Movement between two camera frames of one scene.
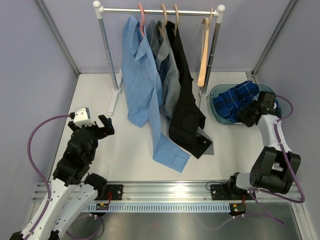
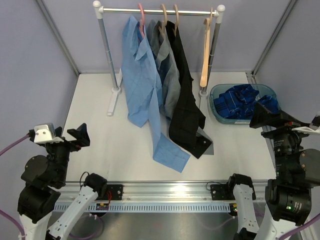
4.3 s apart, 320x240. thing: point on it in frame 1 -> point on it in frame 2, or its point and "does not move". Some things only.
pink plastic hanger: x=142 y=21 does not move
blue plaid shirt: x=228 y=104 does not move
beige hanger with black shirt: x=176 y=10 does not move
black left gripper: x=107 y=130 -> x=82 y=139
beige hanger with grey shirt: x=162 y=28 does not move
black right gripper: x=243 y=112 -> x=262 y=117
